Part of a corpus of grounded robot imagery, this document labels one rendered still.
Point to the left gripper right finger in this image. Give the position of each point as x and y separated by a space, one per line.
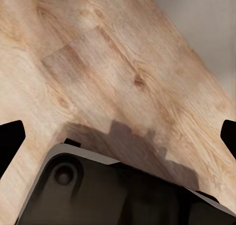
228 135

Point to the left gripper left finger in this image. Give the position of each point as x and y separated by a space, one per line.
12 135

